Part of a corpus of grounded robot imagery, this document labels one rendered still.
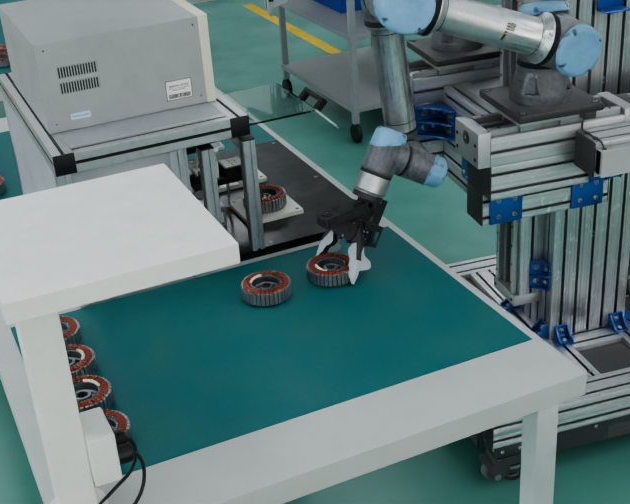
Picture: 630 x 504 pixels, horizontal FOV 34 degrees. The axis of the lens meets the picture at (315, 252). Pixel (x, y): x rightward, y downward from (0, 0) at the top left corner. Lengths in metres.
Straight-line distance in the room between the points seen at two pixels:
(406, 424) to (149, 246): 0.61
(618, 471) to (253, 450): 1.41
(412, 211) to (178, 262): 2.95
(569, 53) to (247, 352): 0.96
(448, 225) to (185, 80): 2.10
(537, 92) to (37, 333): 1.41
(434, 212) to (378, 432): 2.59
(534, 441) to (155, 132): 1.03
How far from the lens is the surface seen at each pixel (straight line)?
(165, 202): 1.70
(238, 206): 2.67
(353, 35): 4.98
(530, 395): 1.98
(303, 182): 2.81
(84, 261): 1.55
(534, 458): 2.15
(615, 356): 3.10
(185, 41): 2.37
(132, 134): 2.28
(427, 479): 2.94
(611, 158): 2.54
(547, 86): 2.53
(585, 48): 2.38
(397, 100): 2.42
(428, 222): 4.31
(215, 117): 2.32
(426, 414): 1.92
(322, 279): 2.31
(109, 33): 2.32
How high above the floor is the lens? 1.89
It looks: 27 degrees down
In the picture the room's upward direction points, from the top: 4 degrees counter-clockwise
